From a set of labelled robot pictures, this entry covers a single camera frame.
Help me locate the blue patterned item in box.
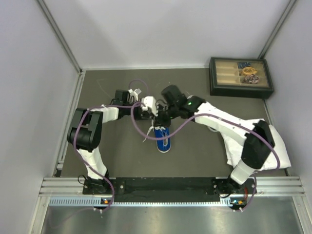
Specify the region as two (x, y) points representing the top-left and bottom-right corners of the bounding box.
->
(237, 62), (251, 69)

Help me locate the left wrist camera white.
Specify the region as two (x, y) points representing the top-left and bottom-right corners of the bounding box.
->
(128, 88), (141, 103)

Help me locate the white folded shirt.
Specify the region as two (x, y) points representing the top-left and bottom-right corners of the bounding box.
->
(221, 125), (291, 171)

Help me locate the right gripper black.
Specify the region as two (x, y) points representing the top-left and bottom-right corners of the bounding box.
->
(151, 104), (179, 128)

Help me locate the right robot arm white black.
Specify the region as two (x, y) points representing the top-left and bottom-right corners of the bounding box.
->
(148, 85), (277, 193)

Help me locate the yellow item in box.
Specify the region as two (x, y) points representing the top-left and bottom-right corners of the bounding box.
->
(241, 67), (258, 76)

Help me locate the black compartment display box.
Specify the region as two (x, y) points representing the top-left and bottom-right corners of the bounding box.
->
(209, 57), (274, 99)

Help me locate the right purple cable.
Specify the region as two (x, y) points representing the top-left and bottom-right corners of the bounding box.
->
(130, 102), (281, 212)

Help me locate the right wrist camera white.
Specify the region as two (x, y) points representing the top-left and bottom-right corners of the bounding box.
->
(141, 96), (158, 117)

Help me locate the grey slotted cable duct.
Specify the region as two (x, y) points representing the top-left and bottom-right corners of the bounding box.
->
(49, 197), (247, 207)

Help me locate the white shoelace of sneaker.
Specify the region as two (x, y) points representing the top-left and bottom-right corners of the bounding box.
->
(143, 126), (166, 142)

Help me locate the purple cable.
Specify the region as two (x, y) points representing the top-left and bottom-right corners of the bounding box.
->
(73, 79), (150, 215)
(130, 102), (281, 212)

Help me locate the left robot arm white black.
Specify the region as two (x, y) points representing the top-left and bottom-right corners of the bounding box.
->
(67, 89), (141, 195)

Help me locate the floral item in box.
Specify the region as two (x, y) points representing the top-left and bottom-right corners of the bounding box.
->
(242, 74), (260, 84)

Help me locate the blue sneaker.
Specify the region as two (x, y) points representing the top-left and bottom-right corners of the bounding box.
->
(154, 127), (171, 153)

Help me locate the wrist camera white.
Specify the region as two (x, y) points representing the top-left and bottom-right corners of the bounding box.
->
(128, 88), (141, 103)
(141, 96), (158, 117)

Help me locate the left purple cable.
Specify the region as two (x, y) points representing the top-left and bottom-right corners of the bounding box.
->
(73, 79), (150, 215)

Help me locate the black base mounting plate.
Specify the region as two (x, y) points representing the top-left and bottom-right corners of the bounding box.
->
(82, 177), (258, 202)

